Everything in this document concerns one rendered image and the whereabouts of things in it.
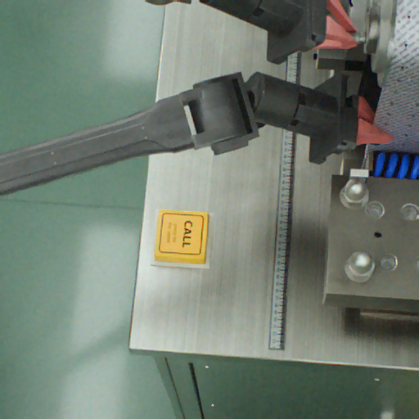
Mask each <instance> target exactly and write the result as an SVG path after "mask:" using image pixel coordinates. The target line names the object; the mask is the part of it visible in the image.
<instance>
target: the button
mask: <svg viewBox="0 0 419 419"><path fill-rule="evenodd" d="M209 222H210V216H209V213H206V212H193V211H180V210H166V209H159V211H158V219H157V228H156V236H155V252H154V256H155V260H156V261H163V262H176V263H188V264H204V263H206V253H207V243H208V232H209Z"/></svg>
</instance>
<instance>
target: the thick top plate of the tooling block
mask: <svg viewBox="0 0 419 419"><path fill-rule="evenodd" d="M348 181H349V175H343V174H332V175H331V181H330V186H329V190H328V205H327V242H325V261H324V279H323V298H322V305H324V306H337V307H350V308H362V309H386V310H398V311H412V313H419V180H411V179H397V178H372V176H368V178H367V183H366V186H367V189H368V200H367V203H366V205H365V206H364V208H362V209H361V210H356V211H352V210H349V209H346V208H345V207H344V206H343V204H342V203H340V190H342V188H343V187H344V186H345V185H346V184H347V182H348ZM360 250H364V251H366V252H368V254H370V255H371V257H372V259H373V262H374V264H375V266H374V269H375V270H374V273H373V276H372V277H371V278H370V279H368V280H367V281H365V282H354V281H352V280H350V279H349V278H348V277H347V275H346V273H345V263H346V261H347V260H348V258H349V257H351V256H352V254H353V253H354V252H356V251H360Z"/></svg>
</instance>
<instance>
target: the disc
mask: <svg viewBox="0 0 419 419"><path fill-rule="evenodd" d="M397 5H398V0H391V3H390V26H389V35H388V43H387V49H386V55H385V64H384V68H382V71H381V73H380V74H379V73H377V82H378V86H379V87H380V88H384V87H385V85H386V83H387V80H388V77H389V72H390V63H391V58H392V51H393V45H394V29H396V18H397Z"/></svg>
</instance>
